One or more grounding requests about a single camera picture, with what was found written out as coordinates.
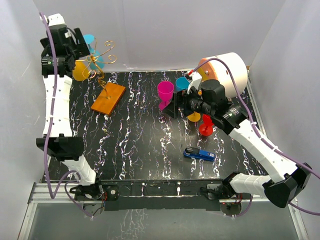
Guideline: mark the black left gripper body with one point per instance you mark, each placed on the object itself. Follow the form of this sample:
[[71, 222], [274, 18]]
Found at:
[[74, 50]]

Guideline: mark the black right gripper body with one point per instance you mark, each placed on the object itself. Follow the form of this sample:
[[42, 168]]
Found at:
[[195, 103]]

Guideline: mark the yellow wine glass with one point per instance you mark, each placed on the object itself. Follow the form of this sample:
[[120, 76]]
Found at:
[[194, 117]]

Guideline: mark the pink wine glass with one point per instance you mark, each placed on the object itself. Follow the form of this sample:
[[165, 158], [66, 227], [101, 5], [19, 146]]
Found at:
[[165, 91]]

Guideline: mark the blue wine glass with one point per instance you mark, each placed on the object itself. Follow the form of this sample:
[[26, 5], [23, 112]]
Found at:
[[95, 59], [181, 83]]

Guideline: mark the red wine glass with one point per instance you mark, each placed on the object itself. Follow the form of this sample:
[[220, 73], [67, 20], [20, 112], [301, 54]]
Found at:
[[206, 129]]

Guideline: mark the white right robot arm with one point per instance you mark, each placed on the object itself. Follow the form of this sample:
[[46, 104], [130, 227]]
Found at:
[[285, 178]]

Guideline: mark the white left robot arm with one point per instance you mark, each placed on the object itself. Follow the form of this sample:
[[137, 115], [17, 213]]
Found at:
[[57, 139]]

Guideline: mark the orange-yellow wine glass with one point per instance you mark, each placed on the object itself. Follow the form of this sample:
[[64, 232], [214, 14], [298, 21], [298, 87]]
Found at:
[[81, 71]]

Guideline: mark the wooden rack base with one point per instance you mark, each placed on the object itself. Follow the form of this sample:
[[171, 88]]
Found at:
[[108, 99]]

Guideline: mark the blue black stapler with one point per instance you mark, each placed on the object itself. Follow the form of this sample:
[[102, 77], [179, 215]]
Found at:
[[193, 152]]

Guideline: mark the white cylinder with orange face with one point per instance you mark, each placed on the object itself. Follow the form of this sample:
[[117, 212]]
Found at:
[[217, 71]]

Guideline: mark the gold wire wine glass rack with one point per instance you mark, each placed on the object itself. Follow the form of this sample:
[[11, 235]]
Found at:
[[99, 74]]

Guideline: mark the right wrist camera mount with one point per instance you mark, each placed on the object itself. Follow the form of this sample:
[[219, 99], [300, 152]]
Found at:
[[194, 79]]

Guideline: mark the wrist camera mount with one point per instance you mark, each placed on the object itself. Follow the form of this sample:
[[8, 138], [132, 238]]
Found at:
[[56, 19], [194, 79]]

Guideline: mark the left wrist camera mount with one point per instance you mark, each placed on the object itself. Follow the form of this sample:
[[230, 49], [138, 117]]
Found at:
[[56, 19]]

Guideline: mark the aluminium frame rail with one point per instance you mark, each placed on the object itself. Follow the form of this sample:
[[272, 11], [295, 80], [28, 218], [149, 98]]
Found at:
[[140, 150]]

